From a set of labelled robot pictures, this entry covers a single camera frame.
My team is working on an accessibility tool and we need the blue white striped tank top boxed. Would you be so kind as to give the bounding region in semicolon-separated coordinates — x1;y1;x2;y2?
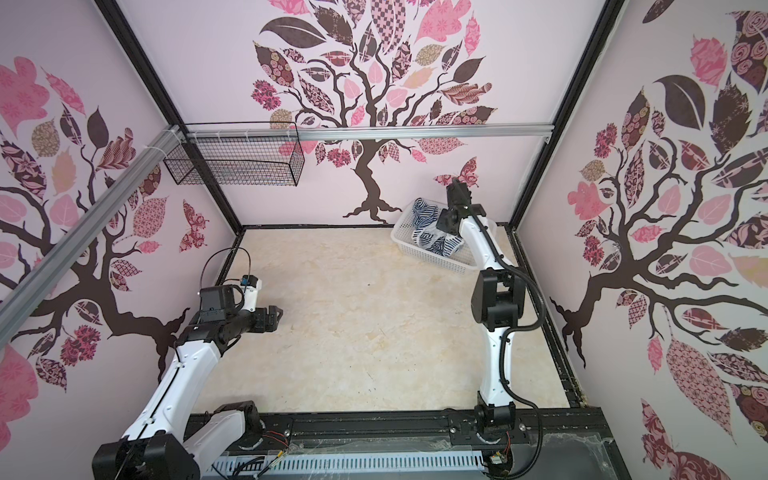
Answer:
411;198;464;257

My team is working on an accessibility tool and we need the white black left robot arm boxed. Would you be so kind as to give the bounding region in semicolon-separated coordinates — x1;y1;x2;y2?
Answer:
92;275;283;479

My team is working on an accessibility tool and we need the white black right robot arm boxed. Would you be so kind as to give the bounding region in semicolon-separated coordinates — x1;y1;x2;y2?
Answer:
437;179;541;440

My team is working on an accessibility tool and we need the white plastic laundry basket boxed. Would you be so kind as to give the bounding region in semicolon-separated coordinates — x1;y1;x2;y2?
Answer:
391;197;479;274

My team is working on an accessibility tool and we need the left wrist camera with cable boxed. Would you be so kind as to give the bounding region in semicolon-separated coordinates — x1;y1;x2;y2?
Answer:
198;247;259;318

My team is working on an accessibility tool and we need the silver aluminium back rail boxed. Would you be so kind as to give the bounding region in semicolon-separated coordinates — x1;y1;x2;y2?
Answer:
186;123;554;141

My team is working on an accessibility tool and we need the silver aluminium rail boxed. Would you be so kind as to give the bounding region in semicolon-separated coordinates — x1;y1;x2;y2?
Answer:
186;123;554;141
1;125;184;345

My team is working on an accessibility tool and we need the white slotted cable duct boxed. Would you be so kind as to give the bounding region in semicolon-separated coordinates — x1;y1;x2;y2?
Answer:
202;450;486;479

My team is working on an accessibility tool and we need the black wire mesh basket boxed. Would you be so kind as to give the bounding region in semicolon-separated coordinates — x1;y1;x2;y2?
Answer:
164;120;305;187

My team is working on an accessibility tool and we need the black right frame post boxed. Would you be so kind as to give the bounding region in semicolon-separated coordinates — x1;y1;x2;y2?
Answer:
507;0;627;233

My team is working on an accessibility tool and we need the black metal frame post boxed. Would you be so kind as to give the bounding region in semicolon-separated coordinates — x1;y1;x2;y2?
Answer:
94;0;245;236

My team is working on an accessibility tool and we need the silver aluminium left rail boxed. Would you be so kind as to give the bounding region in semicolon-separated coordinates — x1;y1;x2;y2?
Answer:
1;125;184;345

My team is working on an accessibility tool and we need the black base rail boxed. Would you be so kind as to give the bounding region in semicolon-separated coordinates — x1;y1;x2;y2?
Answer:
182;406;613;448

